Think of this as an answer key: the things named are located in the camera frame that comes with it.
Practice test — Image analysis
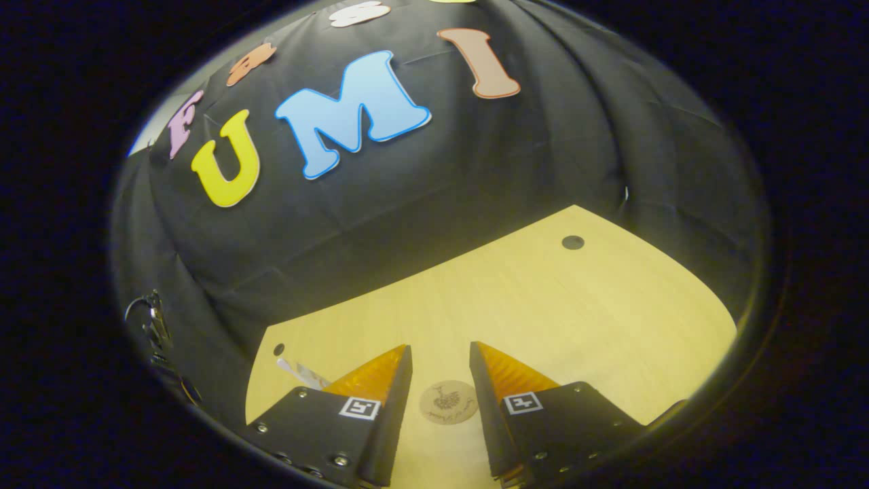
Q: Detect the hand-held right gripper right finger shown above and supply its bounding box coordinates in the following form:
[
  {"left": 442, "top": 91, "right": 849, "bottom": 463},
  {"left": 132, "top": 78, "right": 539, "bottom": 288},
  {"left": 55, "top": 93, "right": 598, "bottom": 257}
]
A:
[{"left": 468, "top": 340, "right": 647, "bottom": 489}]

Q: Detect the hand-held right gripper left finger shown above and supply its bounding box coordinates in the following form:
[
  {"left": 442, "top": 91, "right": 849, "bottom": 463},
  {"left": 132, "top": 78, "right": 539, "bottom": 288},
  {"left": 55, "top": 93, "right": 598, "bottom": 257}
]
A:
[{"left": 244, "top": 343, "right": 414, "bottom": 489}]

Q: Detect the round cork coaster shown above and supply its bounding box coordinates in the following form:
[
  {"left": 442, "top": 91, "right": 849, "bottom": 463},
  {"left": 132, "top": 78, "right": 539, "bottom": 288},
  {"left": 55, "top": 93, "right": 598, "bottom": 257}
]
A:
[{"left": 419, "top": 380, "right": 479, "bottom": 426}]

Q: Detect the white toothpaste tube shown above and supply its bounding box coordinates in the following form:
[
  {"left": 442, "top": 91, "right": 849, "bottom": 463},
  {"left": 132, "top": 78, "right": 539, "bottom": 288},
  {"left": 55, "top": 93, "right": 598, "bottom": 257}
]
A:
[{"left": 276, "top": 357, "right": 332, "bottom": 391}]

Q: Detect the wooden desktop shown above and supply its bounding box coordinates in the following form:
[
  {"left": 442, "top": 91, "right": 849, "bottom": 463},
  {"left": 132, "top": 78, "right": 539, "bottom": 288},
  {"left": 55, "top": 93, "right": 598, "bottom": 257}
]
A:
[{"left": 244, "top": 204, "right": 738, "bottom": 489}]

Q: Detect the black backdrop cloth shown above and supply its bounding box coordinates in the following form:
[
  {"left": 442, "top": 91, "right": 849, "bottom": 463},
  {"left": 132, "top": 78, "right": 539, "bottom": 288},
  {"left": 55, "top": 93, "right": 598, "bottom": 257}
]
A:
[{"left": 111, "top": 0, "right": 768, "bottom": 435}]

